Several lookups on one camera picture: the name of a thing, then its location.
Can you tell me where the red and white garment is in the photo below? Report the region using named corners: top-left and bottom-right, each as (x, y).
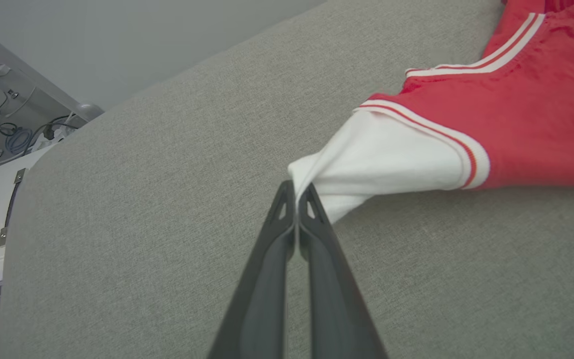
top-left (287, 0), bottom-right (574, 225)

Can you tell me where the grey fabric sofa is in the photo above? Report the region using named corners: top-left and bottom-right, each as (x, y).
top-left (0, 0), bottom-right (574, 359)

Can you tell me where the black floor cable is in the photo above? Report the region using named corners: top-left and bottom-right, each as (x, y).
top-left (0, 114), bottom-right (81, 150)

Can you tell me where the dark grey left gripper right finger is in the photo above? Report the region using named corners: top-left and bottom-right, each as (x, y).
top-left (297, 183), bottom-right (388, 359)

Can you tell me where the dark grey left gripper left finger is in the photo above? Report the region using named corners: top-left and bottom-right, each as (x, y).
top-left (207, 180), bottom-right (296, 359)

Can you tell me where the blue coiled cable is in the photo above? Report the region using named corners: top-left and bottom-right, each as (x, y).
top-left (5, 127), bottom-right (34, 156)

